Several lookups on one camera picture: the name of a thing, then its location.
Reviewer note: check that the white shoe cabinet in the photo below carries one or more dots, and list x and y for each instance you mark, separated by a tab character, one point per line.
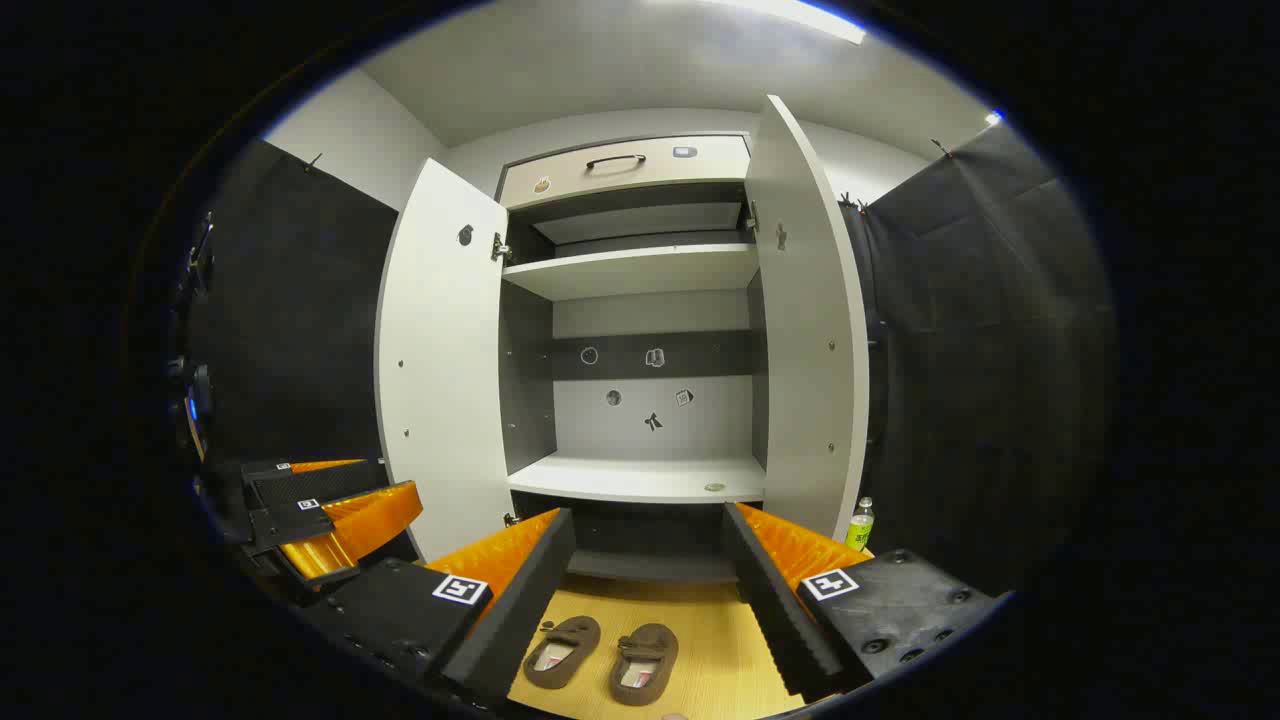
600	440

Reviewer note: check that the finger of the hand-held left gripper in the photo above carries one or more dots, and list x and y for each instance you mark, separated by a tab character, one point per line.
350	525
320	485

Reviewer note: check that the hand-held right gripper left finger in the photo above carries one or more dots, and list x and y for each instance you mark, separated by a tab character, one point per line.
520	600

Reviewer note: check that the beige cabinet drawer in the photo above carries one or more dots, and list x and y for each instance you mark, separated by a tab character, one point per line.
640	175

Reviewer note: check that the white cabinet shelf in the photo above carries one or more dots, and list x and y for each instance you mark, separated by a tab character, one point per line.
640	270
630	478
640	222

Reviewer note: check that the green drink bottle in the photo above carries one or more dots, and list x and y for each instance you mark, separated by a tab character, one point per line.
860	528

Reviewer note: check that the white shoe cabinet door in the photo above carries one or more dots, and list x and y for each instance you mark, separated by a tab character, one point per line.
445	370
805	350

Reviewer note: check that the brown fuzzy shoe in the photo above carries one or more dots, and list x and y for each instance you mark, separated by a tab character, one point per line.
570	640
650	650

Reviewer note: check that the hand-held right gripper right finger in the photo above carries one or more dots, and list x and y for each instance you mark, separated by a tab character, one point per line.
780	610

